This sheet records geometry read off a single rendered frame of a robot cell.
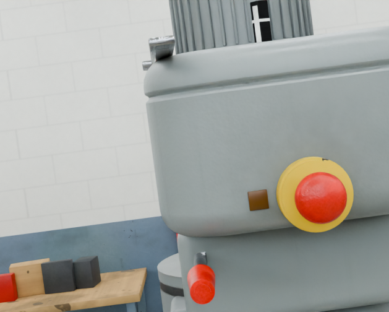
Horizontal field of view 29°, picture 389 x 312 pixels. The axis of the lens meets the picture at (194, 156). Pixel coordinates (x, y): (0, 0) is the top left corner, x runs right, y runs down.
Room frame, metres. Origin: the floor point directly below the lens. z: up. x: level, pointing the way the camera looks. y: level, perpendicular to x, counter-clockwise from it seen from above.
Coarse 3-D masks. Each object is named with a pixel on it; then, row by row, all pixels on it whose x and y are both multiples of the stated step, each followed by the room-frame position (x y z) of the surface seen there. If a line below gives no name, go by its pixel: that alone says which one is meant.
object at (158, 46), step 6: (168, 36) 0.56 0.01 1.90; (150, 42) 0.56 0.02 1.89; (156, 42) 0.56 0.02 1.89; (162, 42) 0.56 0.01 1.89; (168, 42) 0.56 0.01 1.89; (174, 42) 0.56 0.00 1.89; (150, 48) 0.58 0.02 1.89; (156, 48) 0.58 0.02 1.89; (162, 48) 0.58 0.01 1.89; (168, 48) 0.59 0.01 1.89; (150, 54) 0.64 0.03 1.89; (156, 54) 0.63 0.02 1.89; (162, 54) 0.64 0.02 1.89; (168, 54) 0.64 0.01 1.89; (150, 60) 0.76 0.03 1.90; (156, 60) 0.69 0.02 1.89; (144, 66) 0.76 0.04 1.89
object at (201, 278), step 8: (200, 256) 0.69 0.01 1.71; (200, 264) 0.62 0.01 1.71; (192, 272) 0.61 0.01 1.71; (200, 272) 0.59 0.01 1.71; (208, 272) 0.60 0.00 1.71; (192, 280) 0.58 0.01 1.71; (200, 280) 0.57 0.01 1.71; (208, 280) 0.57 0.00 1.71; (192, 288) 0.57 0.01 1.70; (200, 288) 0.57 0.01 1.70; (208, 288) 0.57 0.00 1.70; (192, 296) 0.57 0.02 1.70; (200, 296) 0.57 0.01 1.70; (208, 296) 0.57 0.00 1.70
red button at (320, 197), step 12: (312, 180) 0.57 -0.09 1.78; (324, 180) 0.57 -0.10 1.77; (336, 180) 0.57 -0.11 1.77; (300, 192) 0.57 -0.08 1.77; (312, 192) 0.57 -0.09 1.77; (324, 192) 0.57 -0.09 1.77; (336, 192) 0.57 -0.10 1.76; (300, 204) 0.57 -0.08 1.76; (312, 204) 0.57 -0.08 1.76; (324, 204) 0.57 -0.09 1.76; (336, 204) 0.57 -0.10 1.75; (312, 216) 0.57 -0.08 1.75; (324, 216) 0.57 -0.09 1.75; (336, 216) 0.57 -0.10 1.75
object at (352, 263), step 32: (352, 224) 0.71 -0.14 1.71; (384, 224) 0.71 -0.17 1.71; (192, 256) 0.71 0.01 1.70; (224, 256) 0.71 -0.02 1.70; (256, 256) 0.71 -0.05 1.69; (288, 256) 0.71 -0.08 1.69; (320, 256) 0.71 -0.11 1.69; (352, 256) 0.71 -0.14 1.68; (384, 256) 0.71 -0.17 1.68; (224, 288) 0.71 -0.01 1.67; (256, 288) 0.71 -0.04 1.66; (288, 288) 0.71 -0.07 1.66; (320, 288) 0.71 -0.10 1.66; (352, 288) 0.71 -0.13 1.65; (384, 288) 0.71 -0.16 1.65
